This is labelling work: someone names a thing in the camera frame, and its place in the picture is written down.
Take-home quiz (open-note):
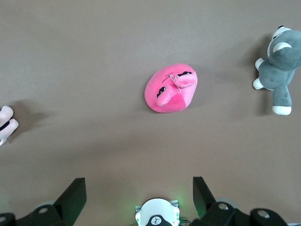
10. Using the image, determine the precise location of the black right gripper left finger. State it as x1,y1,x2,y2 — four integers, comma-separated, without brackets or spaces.
0,178,87,226

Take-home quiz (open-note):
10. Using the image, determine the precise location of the pale pink white plush puppy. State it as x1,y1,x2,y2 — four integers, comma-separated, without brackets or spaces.
0,105,19,146

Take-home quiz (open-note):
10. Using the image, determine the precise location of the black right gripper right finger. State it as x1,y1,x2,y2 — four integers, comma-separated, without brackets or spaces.
189,176,289,226

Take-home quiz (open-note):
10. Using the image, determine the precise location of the grey white plush husky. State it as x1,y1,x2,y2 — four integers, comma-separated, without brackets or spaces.
253,25,301,116

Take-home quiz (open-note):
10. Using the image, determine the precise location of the bright pink round plush toy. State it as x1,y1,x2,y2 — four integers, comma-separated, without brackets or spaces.
143,63,198,114

